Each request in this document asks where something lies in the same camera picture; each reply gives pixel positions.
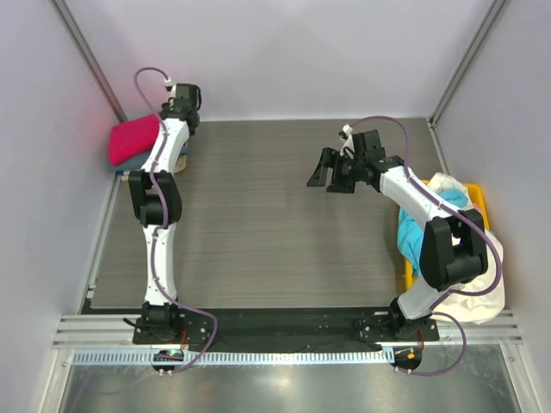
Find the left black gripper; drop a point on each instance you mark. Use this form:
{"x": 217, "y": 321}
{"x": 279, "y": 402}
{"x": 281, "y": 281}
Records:
{"x": 189, "y": 92}

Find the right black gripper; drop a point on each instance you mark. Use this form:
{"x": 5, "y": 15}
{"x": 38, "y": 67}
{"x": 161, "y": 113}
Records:
{"x": 340, "y": 173}

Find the red t shirt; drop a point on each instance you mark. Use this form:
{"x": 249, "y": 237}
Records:
{"x": 131, "y": 138}

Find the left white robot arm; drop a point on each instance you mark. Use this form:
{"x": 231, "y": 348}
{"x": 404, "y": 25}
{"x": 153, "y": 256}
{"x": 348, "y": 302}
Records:
{"x": 157, "y": 205}

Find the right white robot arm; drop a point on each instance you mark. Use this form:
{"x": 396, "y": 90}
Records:
{"x": 453, "y": 250}

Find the folded beige t shirt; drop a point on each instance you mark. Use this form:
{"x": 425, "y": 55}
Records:
{"x": 180, "y": 166}

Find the folded blue-grey t shirt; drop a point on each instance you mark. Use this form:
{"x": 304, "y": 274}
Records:
{"x": 133, "y": 163}

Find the light blue t shirt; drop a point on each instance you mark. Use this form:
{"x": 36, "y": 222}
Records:
{"x": 410, "y": 234}

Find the yellow plastic bin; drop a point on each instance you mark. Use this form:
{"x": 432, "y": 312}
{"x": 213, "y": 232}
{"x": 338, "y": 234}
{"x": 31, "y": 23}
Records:
{"x": 477, "y": 197}

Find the cream white t shirt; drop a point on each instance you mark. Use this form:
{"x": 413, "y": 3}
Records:
{"x": 477, "y": 309}

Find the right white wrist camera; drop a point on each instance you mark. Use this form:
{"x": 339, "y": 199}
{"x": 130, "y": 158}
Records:
{"x": 347, "y": 149}

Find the left aluminium frame post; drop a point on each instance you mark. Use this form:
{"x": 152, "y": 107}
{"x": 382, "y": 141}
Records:
{"x": 71, "y": 26}

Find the aluminium frame post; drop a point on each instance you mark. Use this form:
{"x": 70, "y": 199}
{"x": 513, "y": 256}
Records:
{"x": 71, "y": 26}
{"x": 474, "y": 48}

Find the slotted white cable duct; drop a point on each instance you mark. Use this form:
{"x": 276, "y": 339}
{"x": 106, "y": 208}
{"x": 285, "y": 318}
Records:
{"x": 170, "y": 357}

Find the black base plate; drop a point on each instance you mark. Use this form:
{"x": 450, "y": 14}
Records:
{"x": 277, "y": 325}

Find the right aluminium frame post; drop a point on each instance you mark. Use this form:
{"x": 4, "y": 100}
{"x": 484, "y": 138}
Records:
{"x": 474, "y": 48}

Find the aluminium rail frame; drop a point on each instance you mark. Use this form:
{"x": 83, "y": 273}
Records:
{"x": 109, "y": 331}

